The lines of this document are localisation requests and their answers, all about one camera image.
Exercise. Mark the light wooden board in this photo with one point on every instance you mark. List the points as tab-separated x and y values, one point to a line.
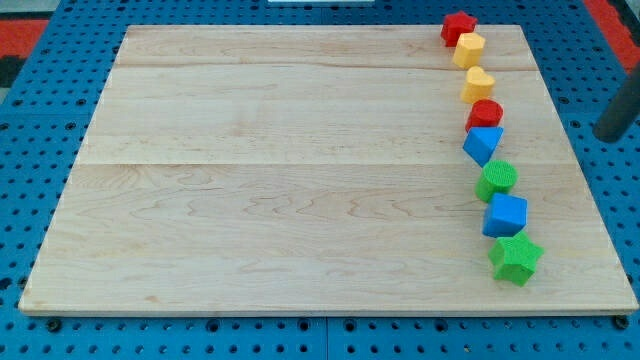
262	171

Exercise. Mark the blue triangle block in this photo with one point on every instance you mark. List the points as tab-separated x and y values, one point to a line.
481	143

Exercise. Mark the green cylinder block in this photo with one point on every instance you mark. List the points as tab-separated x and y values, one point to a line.
497	176

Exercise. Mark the red cylinder block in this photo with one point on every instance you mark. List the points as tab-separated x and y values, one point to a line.
484	113

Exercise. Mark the yellow heart block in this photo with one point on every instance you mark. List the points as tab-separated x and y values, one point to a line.
478	85

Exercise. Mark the blue cube block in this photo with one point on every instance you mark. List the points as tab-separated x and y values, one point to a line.
505	216

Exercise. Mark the yellow hexagon block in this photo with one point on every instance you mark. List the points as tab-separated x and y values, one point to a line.
469	50

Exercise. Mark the red star block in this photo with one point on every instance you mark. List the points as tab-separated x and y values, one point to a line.
454	25

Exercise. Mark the green star block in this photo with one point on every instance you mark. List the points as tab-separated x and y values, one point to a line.
515	258

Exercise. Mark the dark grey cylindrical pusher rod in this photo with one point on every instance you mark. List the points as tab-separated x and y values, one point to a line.
621	111

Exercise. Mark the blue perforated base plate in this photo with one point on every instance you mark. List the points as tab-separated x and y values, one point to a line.
47	110

